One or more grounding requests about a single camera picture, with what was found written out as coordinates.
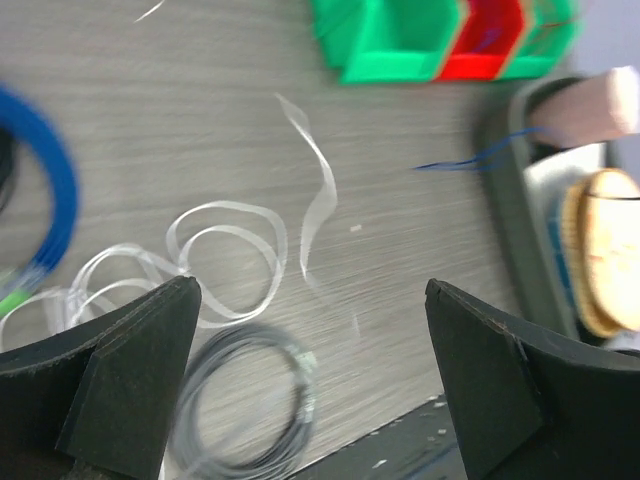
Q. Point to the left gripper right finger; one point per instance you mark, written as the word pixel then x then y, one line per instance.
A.
pixel 527 402

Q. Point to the white square plate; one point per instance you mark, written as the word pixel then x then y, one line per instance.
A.
pixel 548 179

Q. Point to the bird pattern plate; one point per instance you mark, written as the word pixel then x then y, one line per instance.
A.
pixel 597 230

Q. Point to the red plastic bin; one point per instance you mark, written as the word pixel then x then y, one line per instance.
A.
pixel 490 32

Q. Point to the dark grey tray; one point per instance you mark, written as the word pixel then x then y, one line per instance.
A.
pixel 506 147

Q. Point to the pink ceramic mug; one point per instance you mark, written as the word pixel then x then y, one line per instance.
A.
pixel 597 109

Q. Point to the left green plastic bin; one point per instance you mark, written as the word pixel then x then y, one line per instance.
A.
pixel 388 41

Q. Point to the green plastic bin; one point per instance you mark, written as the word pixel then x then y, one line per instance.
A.
pixel 388 41
pixel 549 28

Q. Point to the right green plastic bin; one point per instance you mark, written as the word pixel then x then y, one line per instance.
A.
pixel 549 28

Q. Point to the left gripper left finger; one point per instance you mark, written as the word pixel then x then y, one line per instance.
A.
pixel 96 401

